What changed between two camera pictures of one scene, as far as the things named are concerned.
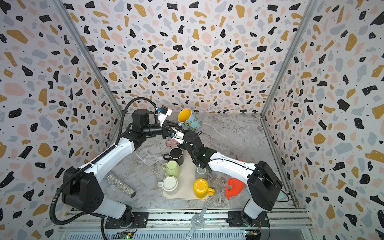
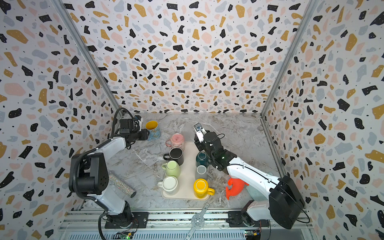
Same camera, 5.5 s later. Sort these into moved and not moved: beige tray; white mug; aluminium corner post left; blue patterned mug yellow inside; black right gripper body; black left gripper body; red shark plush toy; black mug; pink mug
Moved: black right gripper body; blue patterned mug yellow inside; black left gripper body
Not moved: aluminium corner post left; white mug; black mug; pink mug; beige tray; red shark plush toy
